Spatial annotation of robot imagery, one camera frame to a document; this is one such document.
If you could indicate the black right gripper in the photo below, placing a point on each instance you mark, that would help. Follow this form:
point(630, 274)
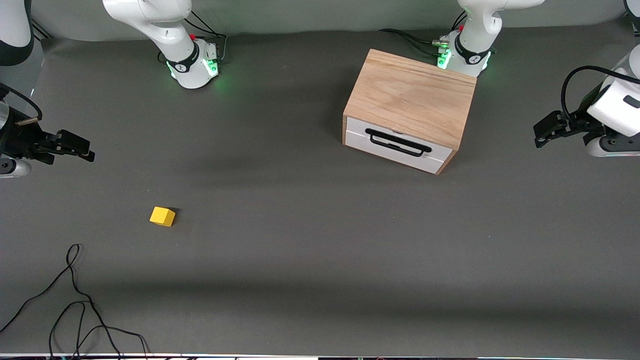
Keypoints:
point(21, 138)

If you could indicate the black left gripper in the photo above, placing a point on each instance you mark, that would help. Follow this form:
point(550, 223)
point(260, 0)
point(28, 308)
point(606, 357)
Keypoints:
point(583, 123)

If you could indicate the yellow block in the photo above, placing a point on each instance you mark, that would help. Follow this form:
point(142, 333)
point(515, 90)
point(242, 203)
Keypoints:
point(162, 216)

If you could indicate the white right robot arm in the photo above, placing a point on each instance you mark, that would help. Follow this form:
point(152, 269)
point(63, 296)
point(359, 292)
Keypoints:
point(186, 64)

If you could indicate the wooden drawer cabinet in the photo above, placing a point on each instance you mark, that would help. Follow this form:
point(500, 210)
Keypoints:
point(410, 95)

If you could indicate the gray table cloth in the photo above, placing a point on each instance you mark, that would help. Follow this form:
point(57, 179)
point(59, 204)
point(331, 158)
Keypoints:
point(300, 240)

